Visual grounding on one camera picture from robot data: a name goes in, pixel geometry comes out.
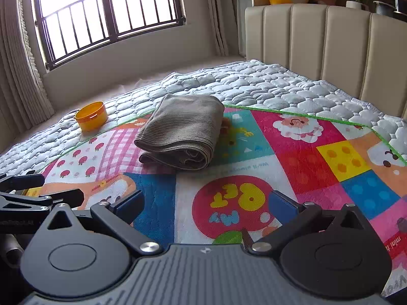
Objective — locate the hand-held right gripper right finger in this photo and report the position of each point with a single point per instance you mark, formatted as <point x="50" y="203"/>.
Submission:
<point x="283" y="204"/>

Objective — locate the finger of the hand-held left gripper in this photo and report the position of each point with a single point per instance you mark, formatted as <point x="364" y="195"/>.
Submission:
<point x="22" y="181"/>
<point x="41" y="200"/>

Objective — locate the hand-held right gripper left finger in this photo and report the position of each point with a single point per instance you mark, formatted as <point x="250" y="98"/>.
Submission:
<point x="127" y="204"/>

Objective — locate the beige striped shirt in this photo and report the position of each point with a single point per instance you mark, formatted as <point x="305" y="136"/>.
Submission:
<point x="181" y="127"/>

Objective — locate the person's left hand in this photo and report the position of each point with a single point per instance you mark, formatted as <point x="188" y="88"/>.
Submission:
<point x="14" y="247"/>

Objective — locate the colourful cartoon printed mat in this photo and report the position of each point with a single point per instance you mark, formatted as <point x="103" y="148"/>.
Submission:
<point x="302" y="165"/>

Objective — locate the yellow round plastic container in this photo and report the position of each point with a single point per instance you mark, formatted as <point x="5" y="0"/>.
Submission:
<point x="90" y="117"/>

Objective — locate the grey pleated curtain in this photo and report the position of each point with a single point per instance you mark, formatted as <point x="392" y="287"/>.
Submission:
<point x="19" y="63"/>

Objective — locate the grey quilted bed pad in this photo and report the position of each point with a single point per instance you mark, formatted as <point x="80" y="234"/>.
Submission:
<point x="270" y="85"/>

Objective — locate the beige padded headboard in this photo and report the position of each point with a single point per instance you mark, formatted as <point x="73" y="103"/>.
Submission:
<point x="334" y="44"/>

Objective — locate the barred window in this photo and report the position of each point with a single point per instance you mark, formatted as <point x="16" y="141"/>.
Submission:
<point x="108" y="12"/>

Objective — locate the beige pleated curtain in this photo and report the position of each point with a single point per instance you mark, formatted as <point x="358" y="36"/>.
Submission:
<point x="217" y="12"/>

